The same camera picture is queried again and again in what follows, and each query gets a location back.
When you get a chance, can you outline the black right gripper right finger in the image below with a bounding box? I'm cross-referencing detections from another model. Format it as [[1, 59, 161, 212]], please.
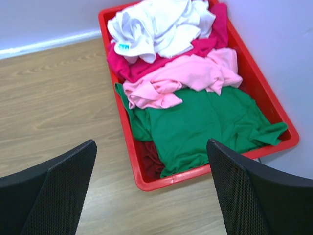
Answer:
[[206, 139, 313, 235]]

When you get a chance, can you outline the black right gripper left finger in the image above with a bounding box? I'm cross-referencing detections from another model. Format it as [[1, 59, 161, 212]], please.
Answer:
[[0, 140, 97, 235]]

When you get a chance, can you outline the light pink t shirt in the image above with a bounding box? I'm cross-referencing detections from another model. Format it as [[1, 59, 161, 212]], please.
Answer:
[[123, 48, 243, 109]]

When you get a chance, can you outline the green t shirt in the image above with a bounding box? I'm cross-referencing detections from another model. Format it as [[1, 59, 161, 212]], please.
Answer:
[[115, 83, 288, 178]]

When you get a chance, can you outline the dark red t shirt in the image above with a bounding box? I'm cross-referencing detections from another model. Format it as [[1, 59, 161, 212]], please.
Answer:
[[139, 141, 164, 180]]

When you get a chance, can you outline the red plastic bin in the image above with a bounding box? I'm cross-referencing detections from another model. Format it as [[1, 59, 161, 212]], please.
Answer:
[[98, 0, 299, 191]]

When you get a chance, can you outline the magenta t shirt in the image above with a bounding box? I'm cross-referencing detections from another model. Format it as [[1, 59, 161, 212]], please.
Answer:
[[107, 3, 228, 83]]

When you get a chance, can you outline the white t shirt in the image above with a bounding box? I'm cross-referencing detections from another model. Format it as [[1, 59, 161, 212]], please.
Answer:
[[107, 0, 216, 64]]

